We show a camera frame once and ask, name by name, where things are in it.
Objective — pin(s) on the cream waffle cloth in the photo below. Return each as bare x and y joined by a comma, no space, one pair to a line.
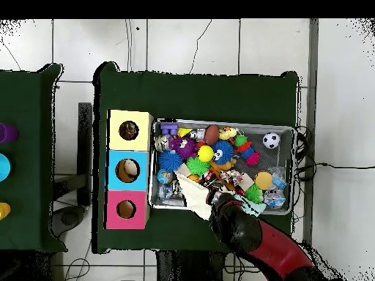
193,196

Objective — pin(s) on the mint green cloth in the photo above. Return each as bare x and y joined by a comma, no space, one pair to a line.
252,207

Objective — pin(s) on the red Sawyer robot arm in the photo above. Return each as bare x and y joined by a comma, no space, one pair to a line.
263,243

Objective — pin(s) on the shallow mesh bin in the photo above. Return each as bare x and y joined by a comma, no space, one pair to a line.
278,211

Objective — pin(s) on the wooden box with three holes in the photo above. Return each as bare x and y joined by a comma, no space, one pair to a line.
140,181

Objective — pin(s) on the plain wooden cube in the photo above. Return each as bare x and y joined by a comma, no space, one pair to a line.
247,181

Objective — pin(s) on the yellow smiley ball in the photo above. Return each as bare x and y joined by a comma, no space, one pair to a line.
205,153

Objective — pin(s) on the blue spiky rubber ball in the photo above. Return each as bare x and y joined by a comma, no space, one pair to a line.
225,152
170,160

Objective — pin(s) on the toy hamburger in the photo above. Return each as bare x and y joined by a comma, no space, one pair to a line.
263,180

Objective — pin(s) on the multicolour spiky caterpillar toy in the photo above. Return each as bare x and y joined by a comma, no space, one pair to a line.
247,150

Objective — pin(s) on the purple spiky monster toy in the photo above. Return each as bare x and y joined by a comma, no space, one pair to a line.
183,146

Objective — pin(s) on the brown toy football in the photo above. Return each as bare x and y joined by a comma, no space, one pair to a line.
211,134

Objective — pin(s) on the black and white soccer ball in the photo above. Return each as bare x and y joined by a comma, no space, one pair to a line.
271,140

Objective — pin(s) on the dark green table cloth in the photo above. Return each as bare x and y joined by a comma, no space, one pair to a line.
205,96

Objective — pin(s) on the black stand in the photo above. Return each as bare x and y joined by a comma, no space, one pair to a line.
85,131

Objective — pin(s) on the yellow plastic cup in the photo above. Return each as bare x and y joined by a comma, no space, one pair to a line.
4,210

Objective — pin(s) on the dark green side-table cloth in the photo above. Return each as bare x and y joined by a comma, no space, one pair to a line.
26,102

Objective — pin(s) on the cyan plastic cup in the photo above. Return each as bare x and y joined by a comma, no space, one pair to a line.
3,166

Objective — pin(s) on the purple plastic cup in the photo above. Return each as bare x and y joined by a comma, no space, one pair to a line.
8,133

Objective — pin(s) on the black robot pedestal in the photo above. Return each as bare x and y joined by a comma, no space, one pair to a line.
187,267

